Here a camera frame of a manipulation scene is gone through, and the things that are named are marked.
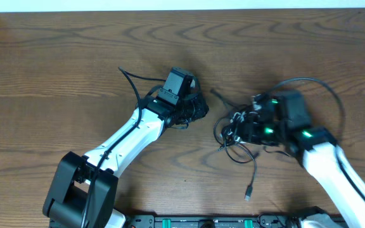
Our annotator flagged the white cable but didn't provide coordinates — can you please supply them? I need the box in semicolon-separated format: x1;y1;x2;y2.
220;109;259;143

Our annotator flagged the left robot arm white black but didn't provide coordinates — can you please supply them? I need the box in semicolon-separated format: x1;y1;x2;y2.
42;94;209;227

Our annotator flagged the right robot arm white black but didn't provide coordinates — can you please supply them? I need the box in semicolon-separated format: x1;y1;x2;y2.
221;100;365;227

